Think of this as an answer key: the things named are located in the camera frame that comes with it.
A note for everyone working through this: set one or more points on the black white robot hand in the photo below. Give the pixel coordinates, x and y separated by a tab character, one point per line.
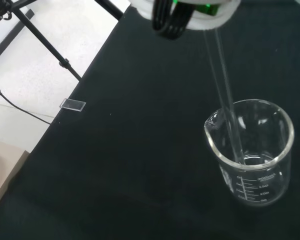
210	15

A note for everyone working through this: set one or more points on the clear glass beaker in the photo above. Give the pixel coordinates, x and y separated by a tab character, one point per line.
277	175

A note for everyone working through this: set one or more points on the black table cloth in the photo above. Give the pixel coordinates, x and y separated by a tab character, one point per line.
140	150

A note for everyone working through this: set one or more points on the black tripod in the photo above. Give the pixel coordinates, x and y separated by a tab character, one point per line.
65	63

